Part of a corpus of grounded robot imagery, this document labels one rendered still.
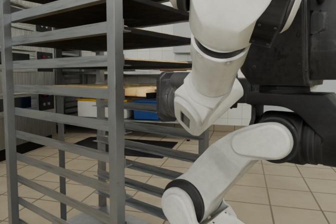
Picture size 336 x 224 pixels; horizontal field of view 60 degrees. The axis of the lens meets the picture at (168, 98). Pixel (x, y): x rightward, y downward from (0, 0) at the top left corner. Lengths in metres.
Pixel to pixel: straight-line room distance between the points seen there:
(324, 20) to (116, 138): 0.54
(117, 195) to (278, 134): 0.43
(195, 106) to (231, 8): 0.19
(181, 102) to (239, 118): 3.91
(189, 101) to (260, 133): 0.30
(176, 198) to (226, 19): 0.64
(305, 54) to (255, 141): 0.22
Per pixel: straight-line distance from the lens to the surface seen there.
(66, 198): 1.06
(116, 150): 0.77
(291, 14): 0.31
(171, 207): 0.89
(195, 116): 0.45
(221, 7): 0.31
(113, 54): 0.75
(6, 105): 1.27
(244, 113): 4.35
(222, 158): 0.79
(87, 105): 4.27
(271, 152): 0.71
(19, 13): 1.24
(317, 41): 0.67
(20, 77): 3.34
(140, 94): 0.77
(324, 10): 0.67
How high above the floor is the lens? 0.83
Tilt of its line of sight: 5 degrees down
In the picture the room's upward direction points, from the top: straight up
